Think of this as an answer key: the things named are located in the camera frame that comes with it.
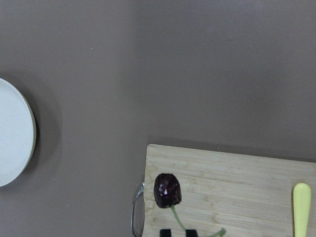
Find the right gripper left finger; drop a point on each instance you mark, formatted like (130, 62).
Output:
(165, 233)

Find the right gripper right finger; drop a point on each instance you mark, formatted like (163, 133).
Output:
(191, 233)

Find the dark red cherry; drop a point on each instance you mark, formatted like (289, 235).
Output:
(167, 194)

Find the wooden cutting board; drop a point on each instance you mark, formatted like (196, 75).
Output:
(248, 196)

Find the yellow plastic knife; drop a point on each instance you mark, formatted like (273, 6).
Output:
(301, 208)

